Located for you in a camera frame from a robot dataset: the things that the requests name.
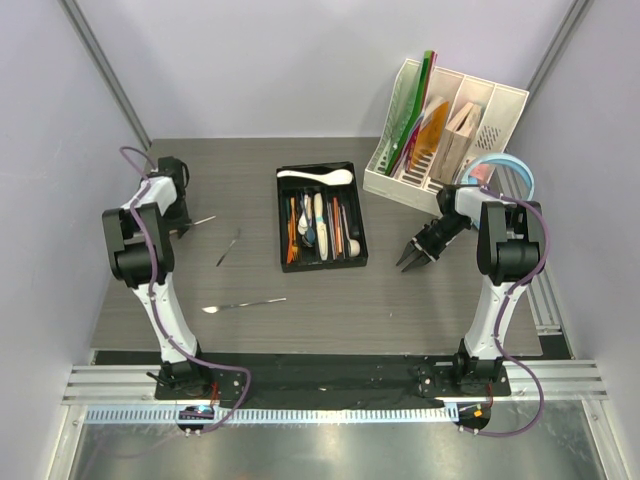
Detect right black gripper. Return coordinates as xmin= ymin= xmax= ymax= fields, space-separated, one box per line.
xmin=402 ymin=215 xmax=472 ymax=270

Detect beige wooden spoon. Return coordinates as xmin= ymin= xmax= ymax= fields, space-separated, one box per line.
xmin=347 ymin=239 xmax=361 ymax=258

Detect orange chopstick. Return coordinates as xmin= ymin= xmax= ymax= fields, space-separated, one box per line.
xmin=333 ymin=197 xmax=346 ymax=259

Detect steel chopstick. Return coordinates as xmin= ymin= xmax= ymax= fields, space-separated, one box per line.
xmin=201 ymin=297 xmax=287 ymax=314

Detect black utensil tray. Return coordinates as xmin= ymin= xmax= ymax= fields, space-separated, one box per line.
xmin=276 ymin=162 xmax=369 ymax=273

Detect blue silicone spoon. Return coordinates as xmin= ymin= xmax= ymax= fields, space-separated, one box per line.
xmin=303 ymin=194 xmax=315 ymax=247

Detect beige sheathed knife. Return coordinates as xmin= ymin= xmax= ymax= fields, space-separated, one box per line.
xmin=314 ymin=193 xmax=329 ymax=261

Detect orange plastic utensil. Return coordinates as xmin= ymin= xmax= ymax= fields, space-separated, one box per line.
xmin=286 ymin=197 xmax=298 ymax=264

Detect small white ceramic spoon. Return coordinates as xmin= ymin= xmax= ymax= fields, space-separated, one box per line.
xmin=298 ymin=193 xmax=309 ymax=237

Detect wooden chopstick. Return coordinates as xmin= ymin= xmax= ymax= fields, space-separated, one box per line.
xmin=169 ymin=215 xmax=217 ymax=235

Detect gold fork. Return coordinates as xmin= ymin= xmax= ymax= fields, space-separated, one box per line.
xmin=290 ymin=220 xmax=299 ymax=262

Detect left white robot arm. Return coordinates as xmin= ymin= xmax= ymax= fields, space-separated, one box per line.
xmin=102 ymin=156 xmax=213 ymax=399

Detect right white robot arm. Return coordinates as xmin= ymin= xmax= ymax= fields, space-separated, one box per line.
xmin=397 ymin=185 xmax=548 ymax=397

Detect chopsticks in tray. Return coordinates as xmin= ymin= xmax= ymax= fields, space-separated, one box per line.
xmin=340 ymin=204 xmax=351 ymax=258

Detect large white rice spoon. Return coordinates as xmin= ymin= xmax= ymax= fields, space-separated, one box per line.
xmin=276 ymin=169 xmax=354 ymax=186

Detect orange book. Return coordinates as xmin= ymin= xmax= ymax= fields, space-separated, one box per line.
xmin=405 ymin=96 xmax=449 ymax=173

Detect light blue headphones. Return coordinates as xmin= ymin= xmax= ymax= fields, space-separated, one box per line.
xmin=456 ymin=152 xmax=535 ymax=201

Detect tan book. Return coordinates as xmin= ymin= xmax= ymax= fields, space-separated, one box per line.
xmin=430 ymin=102 xmax=483 ymax=184

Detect white file organizer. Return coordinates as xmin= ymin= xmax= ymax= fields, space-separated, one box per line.
xmin=363 ymin=51 xmax=529 ymax=215

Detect green folder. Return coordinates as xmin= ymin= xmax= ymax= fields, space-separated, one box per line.
xmin=385 ymin=50 xmax=437 ymax=176

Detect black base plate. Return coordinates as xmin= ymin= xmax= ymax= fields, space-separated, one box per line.
xmin=150 ymin=354 xmax=511 ymax=409

